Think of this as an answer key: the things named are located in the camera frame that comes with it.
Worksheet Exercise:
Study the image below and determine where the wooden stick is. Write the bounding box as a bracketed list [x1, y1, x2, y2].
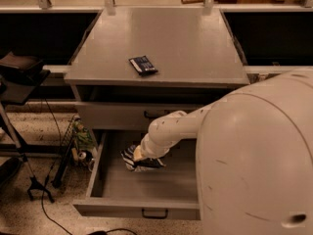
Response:
[180, 0, 219, 4]

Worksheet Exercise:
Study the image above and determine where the black device on tripod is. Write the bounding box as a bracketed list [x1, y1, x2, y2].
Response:
[0, 52, 51, 105]

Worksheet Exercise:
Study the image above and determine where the black floor cable left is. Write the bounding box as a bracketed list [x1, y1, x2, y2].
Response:
[26, 96, 140, 235]

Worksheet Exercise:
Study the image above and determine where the wire basket with items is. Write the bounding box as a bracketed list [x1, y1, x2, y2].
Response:
[52, 116, 97, 188]

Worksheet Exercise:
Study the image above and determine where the closed grey top drawer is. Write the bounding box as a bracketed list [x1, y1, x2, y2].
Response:
[76, 102, 208, 131]

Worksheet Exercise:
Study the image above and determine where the black tripod stand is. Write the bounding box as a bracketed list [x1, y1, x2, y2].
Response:
[0, 103, 54, 203]

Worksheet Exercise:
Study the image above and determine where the open grey middle drawer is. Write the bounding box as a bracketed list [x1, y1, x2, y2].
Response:
[73, 130, 200, 220]

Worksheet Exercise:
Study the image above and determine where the black middle drawer handle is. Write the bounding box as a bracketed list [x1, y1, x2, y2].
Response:
[141, 209, 168, 219]

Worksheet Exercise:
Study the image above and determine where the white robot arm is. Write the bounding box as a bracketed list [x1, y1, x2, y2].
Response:
[134, 69, 313, 235]

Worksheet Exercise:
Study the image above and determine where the small dark blue snack packet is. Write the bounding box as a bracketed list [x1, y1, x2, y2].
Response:
[129, 56, 157, 76]

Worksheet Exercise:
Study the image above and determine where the grey drawer cabinet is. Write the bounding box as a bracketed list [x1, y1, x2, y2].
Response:
[66, 7, 248, 142]

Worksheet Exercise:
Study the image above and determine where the blue chip bag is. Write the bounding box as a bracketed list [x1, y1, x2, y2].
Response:
[120, 145, 165, 172]

